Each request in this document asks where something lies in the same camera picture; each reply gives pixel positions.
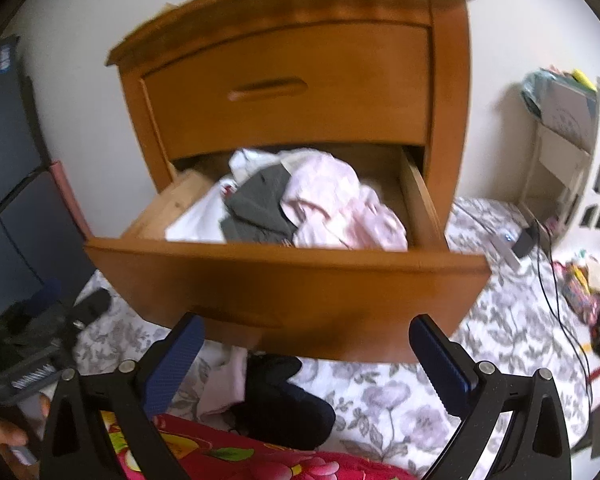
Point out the red floral blanket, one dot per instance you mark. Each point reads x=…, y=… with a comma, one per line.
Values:
x=260, y=460

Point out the dark refrigerator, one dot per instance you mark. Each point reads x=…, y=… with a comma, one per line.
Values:
x=10, y=185

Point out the white power strip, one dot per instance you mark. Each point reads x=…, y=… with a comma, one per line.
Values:
x=505, y=252

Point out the closed wooden drawer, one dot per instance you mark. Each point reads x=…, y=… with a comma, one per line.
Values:
x=305, y=120

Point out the wooden nightstand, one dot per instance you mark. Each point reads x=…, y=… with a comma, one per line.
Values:
x=452, y=110

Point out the white cutout rack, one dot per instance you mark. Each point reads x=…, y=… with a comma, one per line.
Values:
x=560, y=160

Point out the black charger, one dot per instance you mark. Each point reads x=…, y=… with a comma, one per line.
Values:
x=524, y=242

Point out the pink board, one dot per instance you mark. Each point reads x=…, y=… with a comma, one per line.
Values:
x=70, y=200

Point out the colourful patterned pouch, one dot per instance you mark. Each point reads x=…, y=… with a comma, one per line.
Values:
x=577, y=287

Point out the pink underwear with waistband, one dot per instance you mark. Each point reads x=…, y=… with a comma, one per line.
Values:
x=225, y=385

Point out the wooden drawer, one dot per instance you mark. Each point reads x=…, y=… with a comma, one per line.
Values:
x=305, y=295
x=305, y=120

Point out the pale pink underwear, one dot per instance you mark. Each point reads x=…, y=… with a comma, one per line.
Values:
x=340, y=200

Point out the white underwear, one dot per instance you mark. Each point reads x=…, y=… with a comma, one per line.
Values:
x=200, y=220

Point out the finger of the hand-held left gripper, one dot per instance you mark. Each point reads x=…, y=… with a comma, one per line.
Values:
x=94, y=307

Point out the yellow highlighter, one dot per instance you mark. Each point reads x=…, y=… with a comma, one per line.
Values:
x=582, y=80

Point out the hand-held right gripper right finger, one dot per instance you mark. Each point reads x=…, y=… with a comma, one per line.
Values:
x=442, y=365

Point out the grey underwear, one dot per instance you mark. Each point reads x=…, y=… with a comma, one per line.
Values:
x=255, y=205

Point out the navy underwear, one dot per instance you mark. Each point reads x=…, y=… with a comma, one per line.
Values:
x=290, y=420

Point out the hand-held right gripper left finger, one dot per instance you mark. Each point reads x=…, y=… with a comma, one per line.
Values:
x=175, y=365

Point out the teal plastic bag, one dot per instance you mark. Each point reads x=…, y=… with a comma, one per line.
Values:
x=532, y=92

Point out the grey printed card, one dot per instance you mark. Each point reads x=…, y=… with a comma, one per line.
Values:
x=570, y=110

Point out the grey floral bed sheet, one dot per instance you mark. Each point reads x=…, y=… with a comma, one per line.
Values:
x=405, y=410

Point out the person's left hand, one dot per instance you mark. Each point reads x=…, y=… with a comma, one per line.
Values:
x=7, y=434

